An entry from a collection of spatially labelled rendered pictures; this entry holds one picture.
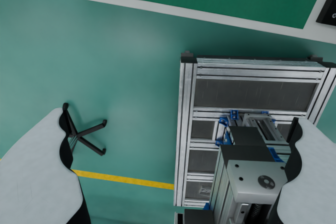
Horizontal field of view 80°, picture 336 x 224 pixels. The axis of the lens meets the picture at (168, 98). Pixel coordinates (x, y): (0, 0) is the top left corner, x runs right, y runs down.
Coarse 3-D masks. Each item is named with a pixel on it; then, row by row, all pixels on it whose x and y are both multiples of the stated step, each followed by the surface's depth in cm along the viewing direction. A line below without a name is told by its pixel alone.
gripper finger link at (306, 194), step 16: (304, 128) 10; (304, 144) 9; (320, 144) 9; (288, 160) 9; (304, 160) 8; (320, 160) 8; (288, 176) 9; (304, 176) 7; (320, 176) 7; (288, 192) 7; (304, 192) 7; (320, 192) 7; (272, 208) 7; (288, 208) 6; (304, 208) 6; (320, 208) 6
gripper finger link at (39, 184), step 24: (48, 120) 10; (24, 144) 8; (48, 144) 8; (0, 168) 7; (24, 168) 7; (48, 168) 7; (0, 192) 6; (24, 192) 6; (48, 192) 6; (72, 192) 6; (0, 216) 6; (24, 216) 6; (48, 216) 6; (72, 216) 6
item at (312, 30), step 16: (96, 0) 47; (112, 0) 47; (128, 0) 47; (320, 0) 45; (192, 16) 48; (208, 16) 47; (224, 16) 47; (272, 32) 49; (288, 32) 48; (304, 32) 48; (320, 32) 48
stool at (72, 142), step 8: (64, 104) 147; (104, 120) 154; (72, 128) 154; (88, 128) 155; (96, 128) 153; (72, 136) 156; (80, 136) 158; (72, 144) 150; (88, 144) 162; (96, 152) 166; (104, 152) 170
